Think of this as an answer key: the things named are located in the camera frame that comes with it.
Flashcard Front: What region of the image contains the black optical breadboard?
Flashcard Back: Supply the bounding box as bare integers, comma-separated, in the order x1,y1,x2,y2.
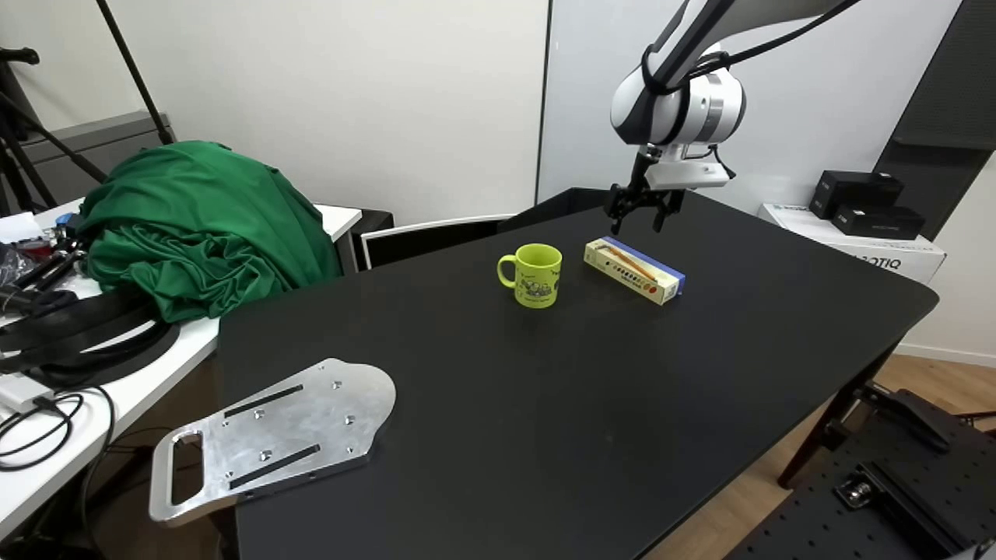
726,385,996,560

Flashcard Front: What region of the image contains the black camera tripod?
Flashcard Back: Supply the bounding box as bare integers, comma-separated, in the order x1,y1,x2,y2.
0,45,76,214

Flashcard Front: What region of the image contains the black flat device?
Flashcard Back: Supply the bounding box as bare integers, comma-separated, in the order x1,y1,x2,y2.
832,202,928,242

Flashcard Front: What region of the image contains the black device box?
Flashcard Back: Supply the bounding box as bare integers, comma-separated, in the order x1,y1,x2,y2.
811,169,905,219

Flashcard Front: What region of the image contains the black framed panel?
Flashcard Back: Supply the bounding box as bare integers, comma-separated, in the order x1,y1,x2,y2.
351,208,523,274

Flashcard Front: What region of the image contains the white and blue pencil box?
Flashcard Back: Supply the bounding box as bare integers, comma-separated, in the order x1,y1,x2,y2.
580,235,691,308

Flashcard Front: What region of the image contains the black tripod pole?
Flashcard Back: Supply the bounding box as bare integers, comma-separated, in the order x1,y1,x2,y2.
94,0,179,147

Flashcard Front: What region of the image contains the black table leg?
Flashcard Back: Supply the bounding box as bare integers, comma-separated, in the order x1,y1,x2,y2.
776,345,901,492

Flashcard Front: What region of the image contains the black coiled cable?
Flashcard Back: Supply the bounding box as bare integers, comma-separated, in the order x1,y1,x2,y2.
0,289,185,392

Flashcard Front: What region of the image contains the yellow-green mug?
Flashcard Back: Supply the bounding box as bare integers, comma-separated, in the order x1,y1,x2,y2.
493,241,566,315

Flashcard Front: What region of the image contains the thin black cable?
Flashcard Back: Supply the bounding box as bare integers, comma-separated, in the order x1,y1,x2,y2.
0,383,118,476

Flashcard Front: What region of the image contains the green cloth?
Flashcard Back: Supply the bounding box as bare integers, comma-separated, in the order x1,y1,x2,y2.
71,137,345,326

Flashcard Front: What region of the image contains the grey cabinet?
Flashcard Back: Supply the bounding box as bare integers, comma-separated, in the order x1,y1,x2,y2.
0,108,173,211

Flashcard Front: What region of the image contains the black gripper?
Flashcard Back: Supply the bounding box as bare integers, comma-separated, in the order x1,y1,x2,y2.
605,154,689,236

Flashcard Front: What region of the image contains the white desk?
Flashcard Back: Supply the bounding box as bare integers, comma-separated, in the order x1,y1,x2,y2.
0,200,367,543

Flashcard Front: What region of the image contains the white cardboard box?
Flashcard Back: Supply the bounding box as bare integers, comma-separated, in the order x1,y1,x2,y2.
759,200,949,286

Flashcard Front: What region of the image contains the silver metal mounting plate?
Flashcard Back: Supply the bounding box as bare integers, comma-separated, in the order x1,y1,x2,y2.
148,356,398,530

